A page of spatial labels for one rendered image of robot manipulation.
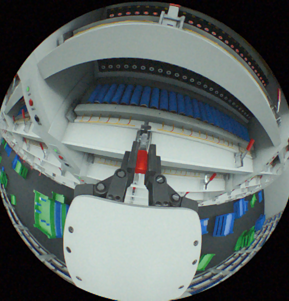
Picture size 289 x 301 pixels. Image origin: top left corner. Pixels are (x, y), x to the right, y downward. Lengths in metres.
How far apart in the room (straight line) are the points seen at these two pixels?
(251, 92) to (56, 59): 0.25
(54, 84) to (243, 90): 0.29
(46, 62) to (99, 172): 0.36
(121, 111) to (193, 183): 0.35
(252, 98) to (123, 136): 0.23
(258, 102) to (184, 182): 0.35
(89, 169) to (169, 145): 0.29
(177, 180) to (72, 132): 0.35
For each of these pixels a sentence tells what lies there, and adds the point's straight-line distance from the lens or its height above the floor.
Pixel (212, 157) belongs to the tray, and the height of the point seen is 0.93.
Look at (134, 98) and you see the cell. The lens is 0.22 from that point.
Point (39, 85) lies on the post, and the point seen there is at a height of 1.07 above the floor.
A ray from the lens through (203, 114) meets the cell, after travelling 0.26.
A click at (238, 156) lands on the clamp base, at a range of 0.32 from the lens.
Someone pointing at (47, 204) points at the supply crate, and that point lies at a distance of 0.84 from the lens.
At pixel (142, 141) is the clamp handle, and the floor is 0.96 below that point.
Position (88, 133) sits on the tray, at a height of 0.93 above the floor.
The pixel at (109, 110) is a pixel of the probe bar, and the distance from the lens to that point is 0.20.
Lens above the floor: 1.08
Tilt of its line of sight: 54 degrees down
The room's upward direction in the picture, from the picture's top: 14 degrees clockwise
